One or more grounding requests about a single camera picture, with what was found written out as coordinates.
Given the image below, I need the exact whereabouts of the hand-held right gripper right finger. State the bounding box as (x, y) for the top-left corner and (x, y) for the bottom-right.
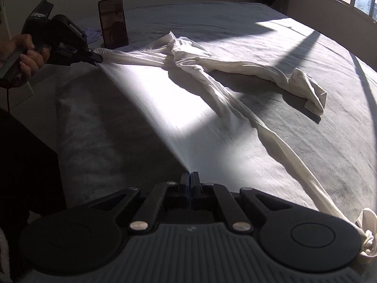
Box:
(191, 171), (288, 232)

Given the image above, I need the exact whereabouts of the white garment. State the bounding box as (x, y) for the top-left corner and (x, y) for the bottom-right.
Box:
(94, 31), (377, 264)

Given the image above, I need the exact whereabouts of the black smartphone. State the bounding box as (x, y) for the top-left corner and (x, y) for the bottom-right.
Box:
(98, 0), (129, 49)

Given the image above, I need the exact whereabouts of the grey bed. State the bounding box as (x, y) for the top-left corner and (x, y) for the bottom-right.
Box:
(28, 1), (377, 272)

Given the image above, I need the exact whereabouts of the person's left hand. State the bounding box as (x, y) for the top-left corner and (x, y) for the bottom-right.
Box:
(0, 34), (51, 88)

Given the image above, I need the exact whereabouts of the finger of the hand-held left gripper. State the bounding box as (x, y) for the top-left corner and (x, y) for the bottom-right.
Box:
(85, 49), (104, 66)

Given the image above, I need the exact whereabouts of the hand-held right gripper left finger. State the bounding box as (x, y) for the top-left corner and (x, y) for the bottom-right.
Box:
(85, 172), (191, 232)

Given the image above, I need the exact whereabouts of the purple cloth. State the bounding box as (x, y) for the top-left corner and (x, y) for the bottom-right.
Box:
(82, 28), (103, 45)

